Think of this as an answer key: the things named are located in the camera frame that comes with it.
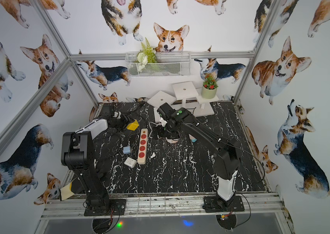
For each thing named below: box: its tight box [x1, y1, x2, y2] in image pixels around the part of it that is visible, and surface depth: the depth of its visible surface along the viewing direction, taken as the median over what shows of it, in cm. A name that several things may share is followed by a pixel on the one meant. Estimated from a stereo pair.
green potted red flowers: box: [201, 74, 219, 99], surface depth 99 cm
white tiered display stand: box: [146, 81, 220, 123], surface depth 105 cm
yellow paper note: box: [60, 181, 75, 201], surface depth 80 cm
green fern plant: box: [136, 37, 158, 73], surface depth 84 cm
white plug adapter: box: [123, 156, 137, 169], surface depth 89 cm
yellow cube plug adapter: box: [126, 119, 140, 131], surface depth 98 cm
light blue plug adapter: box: [123, 145, 131, 154], surface depth 95 cm
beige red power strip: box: [137, 128, 148, 165], surface depth 95 cm
